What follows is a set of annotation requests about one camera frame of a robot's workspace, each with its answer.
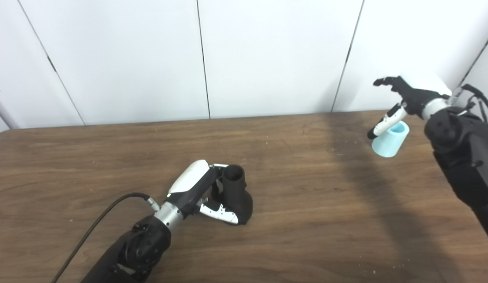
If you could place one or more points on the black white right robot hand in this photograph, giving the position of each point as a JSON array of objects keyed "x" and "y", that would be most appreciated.
[{"x": 415, "y": 100}]

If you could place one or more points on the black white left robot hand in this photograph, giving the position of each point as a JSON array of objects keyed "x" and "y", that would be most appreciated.
[{"x": 190, "y": 181}]

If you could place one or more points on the black nozzle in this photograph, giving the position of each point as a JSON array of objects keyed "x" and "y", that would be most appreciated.
[{"x": 238, "y": 196}]

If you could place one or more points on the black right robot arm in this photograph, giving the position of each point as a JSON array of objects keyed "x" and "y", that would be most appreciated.
[{"x": 464, "y": 153}]

